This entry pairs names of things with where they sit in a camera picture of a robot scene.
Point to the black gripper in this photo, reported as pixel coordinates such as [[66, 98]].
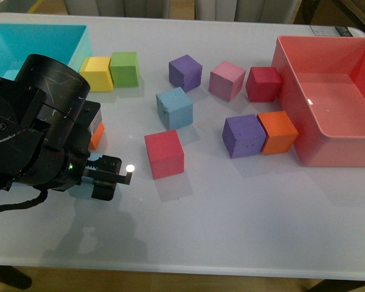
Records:
[[106, 176]]

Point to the grey chair left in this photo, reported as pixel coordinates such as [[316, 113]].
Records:
[[119, 8]]

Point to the turquoise plastic bin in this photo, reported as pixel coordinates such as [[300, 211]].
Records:
[[68, 44]]

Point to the purple foam cube near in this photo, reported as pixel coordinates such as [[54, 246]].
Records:
[[243, 136]]

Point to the label sticker on table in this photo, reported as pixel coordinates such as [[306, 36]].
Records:
[[331, 31]]

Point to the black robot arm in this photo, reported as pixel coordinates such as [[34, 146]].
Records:
[[46, 124]]

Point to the grey chair right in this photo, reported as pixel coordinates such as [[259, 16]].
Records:
[[252, 11]]

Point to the dark red foam cube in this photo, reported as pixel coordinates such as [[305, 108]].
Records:
[[263, 84]]

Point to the green foam cube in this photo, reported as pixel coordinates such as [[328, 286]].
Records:
[[124, 68]]

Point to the orange foam cube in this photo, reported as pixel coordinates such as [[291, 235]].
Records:
[[280, 132], [96, 137]]

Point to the red foam cube front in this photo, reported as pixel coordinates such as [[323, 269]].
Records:
[[165, 154]]

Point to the yellow foam cube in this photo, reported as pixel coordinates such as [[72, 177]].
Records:
[[96, 71]]

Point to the orange foam cube right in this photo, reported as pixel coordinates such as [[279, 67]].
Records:
[[280, 132]]

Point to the coral red plastic bin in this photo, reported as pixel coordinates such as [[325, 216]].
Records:
[[323, 93]]

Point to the grey chair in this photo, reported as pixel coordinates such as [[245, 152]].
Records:
[[119, 8], [252, 11]]

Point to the purple foam cube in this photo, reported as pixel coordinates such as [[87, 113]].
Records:
[[243, 136], [185, 72]]

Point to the pink foam cube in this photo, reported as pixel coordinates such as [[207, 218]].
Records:
[[226, 80]]

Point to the orange foam cube left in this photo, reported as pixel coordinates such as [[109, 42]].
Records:
[[96, 137]]

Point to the light blue foam cube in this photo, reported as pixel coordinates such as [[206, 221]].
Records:
[[86, 187], [175, 108]]

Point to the purple foam cube far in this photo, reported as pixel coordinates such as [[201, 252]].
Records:
[[185, 72]]

